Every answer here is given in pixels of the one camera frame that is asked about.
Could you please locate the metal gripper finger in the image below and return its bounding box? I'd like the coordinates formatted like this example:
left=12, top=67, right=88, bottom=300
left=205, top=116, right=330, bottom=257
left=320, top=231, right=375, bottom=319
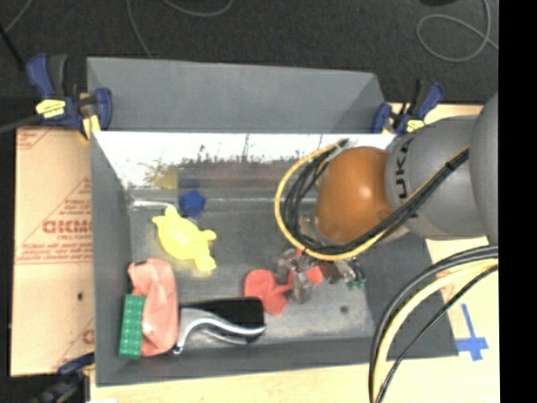
left=274, top=249, right=297, bottom=284
left=292, top=264, right=315, bottom=305

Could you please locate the red soft toy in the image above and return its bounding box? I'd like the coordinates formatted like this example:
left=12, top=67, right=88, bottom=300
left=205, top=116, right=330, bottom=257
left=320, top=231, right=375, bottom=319
left=243, top=248, right=325, bottom=316

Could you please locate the black flat block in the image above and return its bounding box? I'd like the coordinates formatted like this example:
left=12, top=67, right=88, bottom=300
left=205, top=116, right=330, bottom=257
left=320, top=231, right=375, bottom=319
left=180, top=296, right=266, bottom=327

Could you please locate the silver metal lever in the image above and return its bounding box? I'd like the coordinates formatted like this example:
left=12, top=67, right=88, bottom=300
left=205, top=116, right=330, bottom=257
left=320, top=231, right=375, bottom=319
left=173, top=316, right=268, bottom=355

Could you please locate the yellow toy turtle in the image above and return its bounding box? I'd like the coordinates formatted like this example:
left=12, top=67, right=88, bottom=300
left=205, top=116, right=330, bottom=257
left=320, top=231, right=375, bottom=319
left=151, top=205, right=218, bottom=273

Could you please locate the blue star-shaped toy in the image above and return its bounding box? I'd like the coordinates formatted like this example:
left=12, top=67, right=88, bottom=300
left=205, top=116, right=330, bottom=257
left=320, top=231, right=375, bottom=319
left=178, top=189, right=207, bottom=218

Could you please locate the pink cloth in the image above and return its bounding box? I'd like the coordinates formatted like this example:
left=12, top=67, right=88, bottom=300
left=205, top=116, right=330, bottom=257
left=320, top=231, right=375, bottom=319
left=127, top=258, right=181, bottom=358

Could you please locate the green studded block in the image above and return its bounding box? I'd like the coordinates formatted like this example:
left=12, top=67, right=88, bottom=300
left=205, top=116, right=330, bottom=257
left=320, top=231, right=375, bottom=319
left=118, top=294, right=148, bottom=360

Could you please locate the grey metal bin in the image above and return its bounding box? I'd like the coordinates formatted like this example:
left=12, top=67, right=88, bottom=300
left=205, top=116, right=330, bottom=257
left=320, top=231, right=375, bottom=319
left=86, top=56, right=458, bottom=385

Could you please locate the brown cardboard board red print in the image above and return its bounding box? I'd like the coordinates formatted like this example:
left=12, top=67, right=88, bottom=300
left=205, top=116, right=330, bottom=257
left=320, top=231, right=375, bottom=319
left=10, top=126, right=96, bottom=377

